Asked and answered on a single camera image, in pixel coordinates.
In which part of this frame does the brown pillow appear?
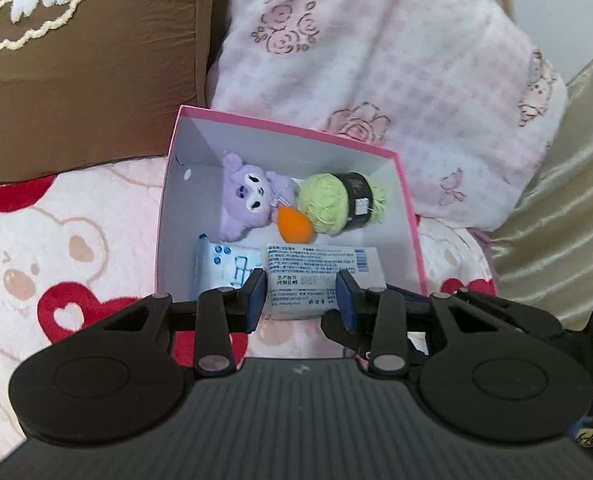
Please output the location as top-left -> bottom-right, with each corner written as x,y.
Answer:
0,0 -> 222,188

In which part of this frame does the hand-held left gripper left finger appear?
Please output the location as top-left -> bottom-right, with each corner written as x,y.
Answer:
84,266 -> 268,378

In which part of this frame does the green yarn ball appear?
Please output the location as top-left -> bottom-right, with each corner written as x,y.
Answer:
296,171 -> 388,237

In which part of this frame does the pink cardboard box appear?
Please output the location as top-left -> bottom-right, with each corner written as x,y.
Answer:
154,105 -> 425,321

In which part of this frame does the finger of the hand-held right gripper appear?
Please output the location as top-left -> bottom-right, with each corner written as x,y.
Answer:
321,310 -> 372,359
387,284 -> 566,343

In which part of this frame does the pink checked pillow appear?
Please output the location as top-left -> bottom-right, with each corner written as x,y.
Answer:
209,0 -> 570,233

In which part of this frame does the blue wet wipes pack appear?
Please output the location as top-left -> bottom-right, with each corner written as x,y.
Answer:
191,232 -> 268,306

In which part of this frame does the gold satin cloth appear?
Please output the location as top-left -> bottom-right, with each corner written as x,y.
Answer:
487,0 -> 593,333

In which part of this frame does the bear printed blanket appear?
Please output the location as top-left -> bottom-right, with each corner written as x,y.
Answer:
0,157 -> 500,466

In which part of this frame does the purple plush toy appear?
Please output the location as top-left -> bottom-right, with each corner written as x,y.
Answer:
220,152 -> 301,243

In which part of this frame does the white tissue packet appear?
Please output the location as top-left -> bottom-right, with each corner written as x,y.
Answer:
261,242 -> 382,322

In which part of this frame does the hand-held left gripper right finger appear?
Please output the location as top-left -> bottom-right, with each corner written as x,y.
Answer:
335,270 -> 520,378

